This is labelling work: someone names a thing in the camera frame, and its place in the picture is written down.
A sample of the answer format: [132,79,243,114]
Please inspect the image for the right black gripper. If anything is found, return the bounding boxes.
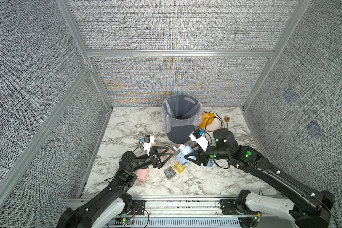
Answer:
[185,142,233,167]

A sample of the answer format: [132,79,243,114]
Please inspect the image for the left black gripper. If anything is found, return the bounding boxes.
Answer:
[130,147,171,174]

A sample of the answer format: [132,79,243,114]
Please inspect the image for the pink pencil sharpener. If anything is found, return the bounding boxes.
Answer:
[136,168,150,182]
[166,146,175,158]

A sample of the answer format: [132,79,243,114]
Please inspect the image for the clear blue shavings tray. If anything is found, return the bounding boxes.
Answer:
[207,160,214,168]

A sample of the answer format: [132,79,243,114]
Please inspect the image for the light blue pencil sharpener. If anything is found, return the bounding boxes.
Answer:
[173,144,194,165]

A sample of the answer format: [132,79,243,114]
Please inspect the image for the clear grey shavings tray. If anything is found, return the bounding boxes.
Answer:
[164,167,176,180]

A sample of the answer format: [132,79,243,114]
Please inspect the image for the clear yellow shavings tray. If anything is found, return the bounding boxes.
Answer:
[173,162,186,174]

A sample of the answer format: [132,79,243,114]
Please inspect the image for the dark grey trash bin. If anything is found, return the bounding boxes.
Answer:
[161,94,203,144]

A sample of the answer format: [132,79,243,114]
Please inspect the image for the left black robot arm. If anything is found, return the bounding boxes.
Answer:
[56,146,173,228]

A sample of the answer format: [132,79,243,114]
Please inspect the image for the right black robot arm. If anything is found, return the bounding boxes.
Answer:
[184,128,334,228]

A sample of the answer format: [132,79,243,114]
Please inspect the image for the yellow white patterned bowl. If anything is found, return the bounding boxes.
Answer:
[199,112,224,132]

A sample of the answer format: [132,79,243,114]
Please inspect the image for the gold blue spoon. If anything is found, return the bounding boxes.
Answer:
[224,116,230,130]

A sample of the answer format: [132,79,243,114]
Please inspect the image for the clear plastic bin liner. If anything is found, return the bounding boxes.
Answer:
[161,94,203,133]

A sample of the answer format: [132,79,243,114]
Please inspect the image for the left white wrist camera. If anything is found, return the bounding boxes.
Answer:
[141,135,155,155]

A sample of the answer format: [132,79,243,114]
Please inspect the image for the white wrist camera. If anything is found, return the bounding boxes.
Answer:
[141,135,155,155]
[189,129,209,152]

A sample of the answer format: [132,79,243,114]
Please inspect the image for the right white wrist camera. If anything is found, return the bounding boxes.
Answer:
[189,129,209,152]

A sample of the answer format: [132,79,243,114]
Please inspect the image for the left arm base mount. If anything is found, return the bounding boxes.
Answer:
[121,199,146,216]

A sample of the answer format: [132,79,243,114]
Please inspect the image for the aluminium front rail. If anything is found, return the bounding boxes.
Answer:
[63,196,303,219]

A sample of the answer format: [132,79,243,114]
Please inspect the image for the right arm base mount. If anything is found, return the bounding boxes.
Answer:
[217,199,259,216]

